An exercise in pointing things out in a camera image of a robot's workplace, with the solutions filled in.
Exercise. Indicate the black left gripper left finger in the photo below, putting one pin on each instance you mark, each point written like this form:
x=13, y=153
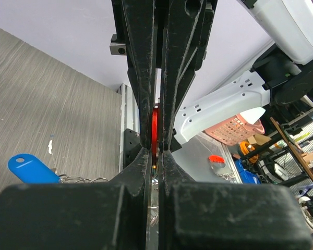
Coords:
x=103, y=215

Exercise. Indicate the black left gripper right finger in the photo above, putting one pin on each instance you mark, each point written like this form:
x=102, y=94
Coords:
x=222, y=215

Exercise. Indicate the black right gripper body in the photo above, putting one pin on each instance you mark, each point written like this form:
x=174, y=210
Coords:
x=118, y=45

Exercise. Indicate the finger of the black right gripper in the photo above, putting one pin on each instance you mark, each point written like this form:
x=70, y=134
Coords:
x=141, y=27
x=185, y=33

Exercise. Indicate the red key tag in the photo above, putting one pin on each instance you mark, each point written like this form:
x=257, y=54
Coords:
x=155, y=144

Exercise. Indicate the blue key tag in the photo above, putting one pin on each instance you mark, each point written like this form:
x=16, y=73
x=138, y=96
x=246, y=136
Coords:
x=30, y=170

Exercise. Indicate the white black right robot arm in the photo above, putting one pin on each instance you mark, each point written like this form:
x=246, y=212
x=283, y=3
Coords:
x=281, y=75

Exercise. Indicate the pink plastic basket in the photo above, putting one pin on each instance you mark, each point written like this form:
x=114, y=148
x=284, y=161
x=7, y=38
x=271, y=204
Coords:
x=234, y=130

